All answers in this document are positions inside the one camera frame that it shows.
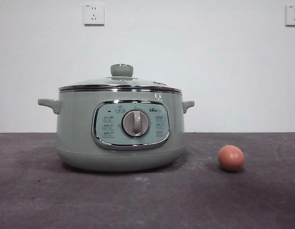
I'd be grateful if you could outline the glass lid with green knob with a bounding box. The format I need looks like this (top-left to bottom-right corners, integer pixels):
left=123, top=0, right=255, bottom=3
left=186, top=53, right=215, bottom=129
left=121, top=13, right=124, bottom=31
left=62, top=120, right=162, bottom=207
left=58, top=63, right=182, bottom=94

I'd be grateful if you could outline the brown egg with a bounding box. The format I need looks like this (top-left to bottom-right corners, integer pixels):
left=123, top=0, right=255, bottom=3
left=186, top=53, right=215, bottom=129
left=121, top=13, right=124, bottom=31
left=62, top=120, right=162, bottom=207
left=218, top=145, right=245, bottom=172

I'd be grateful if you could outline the pale green electric pot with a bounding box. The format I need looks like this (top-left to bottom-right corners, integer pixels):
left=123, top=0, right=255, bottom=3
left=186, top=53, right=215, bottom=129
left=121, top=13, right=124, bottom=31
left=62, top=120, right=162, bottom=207
left=37, top=90, right=195, bottom=172

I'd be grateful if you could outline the white wall socket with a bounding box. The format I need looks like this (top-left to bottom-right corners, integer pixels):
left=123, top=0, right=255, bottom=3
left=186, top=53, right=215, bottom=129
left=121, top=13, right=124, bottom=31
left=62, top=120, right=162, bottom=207
left=285, top=5, right=295, bottom=27
left=84, top=4, right=105, bottom=26

